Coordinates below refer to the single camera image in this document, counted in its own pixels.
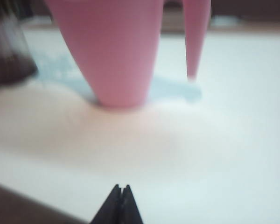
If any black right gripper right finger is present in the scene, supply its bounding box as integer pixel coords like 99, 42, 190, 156
121, 184, 144, 224

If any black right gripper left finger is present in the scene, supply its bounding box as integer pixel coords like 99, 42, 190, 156
90, 184, 123, 224

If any pink plastic watering can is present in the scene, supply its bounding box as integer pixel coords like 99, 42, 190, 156
43, 0, 212, 109

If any clear glass outer jar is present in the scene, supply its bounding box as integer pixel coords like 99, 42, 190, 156
0, 3, 39, 85

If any office partition panel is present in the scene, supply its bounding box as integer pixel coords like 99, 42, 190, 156
161, 0, 280, 31

